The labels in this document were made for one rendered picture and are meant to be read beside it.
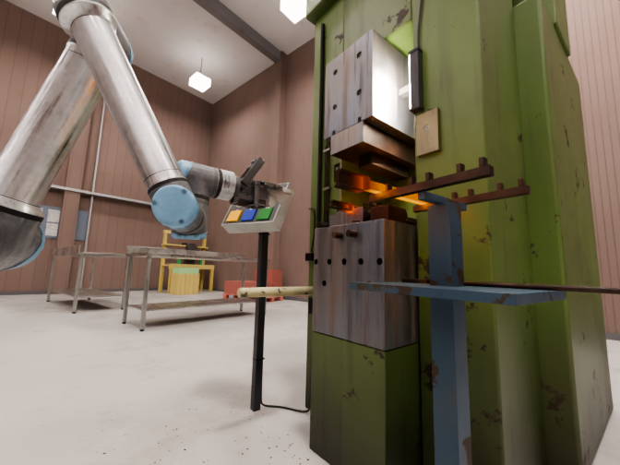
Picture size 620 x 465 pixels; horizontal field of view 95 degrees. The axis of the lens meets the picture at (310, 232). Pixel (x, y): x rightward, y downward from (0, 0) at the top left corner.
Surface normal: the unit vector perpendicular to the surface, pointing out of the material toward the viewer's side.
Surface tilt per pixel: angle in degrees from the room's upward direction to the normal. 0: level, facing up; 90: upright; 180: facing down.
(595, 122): 90
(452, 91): 90
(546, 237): 90
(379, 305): 90
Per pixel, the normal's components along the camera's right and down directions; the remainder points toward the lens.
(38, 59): 0.76, -0.07
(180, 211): 0.25, -0.04
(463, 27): -0.77, -0.11
